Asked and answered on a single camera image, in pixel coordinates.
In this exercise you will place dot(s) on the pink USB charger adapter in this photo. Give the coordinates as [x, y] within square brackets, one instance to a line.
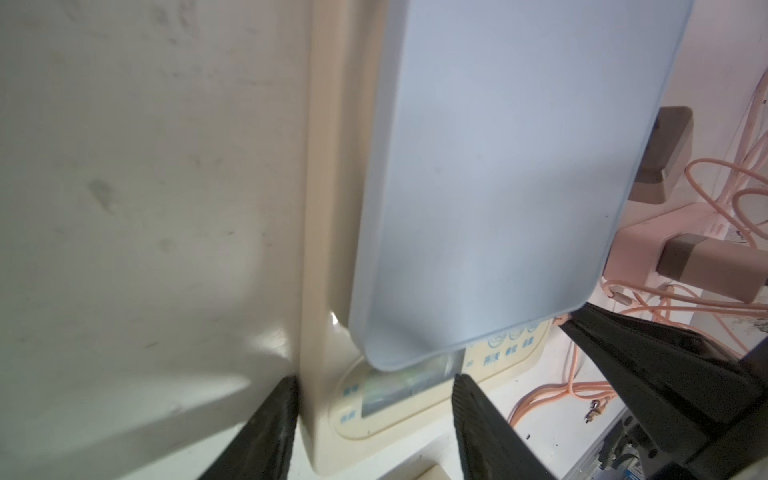
[716, 266]

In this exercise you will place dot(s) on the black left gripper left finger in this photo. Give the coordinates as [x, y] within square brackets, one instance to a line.
[263, 448]

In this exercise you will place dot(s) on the blue kitchen scale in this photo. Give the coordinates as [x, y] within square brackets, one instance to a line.
[468, 162]

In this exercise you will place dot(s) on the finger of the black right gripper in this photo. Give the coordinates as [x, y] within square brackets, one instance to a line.
[703, 409]

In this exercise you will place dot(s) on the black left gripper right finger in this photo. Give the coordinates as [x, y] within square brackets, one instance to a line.
[488, 446]

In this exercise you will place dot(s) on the pink power strip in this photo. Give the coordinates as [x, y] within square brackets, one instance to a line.
[636, 249]

